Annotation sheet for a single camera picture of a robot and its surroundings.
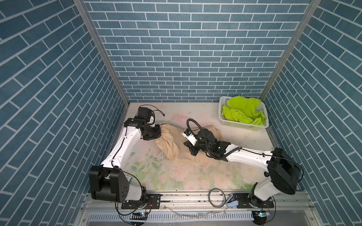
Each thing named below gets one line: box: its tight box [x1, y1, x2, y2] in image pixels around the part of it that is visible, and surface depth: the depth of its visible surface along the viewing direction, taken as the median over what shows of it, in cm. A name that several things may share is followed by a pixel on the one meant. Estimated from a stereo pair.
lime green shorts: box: [221, 95, 267, 127], surface depth 110 cm
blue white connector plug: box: [227, 200, 239, 208], surface depth 73 cm
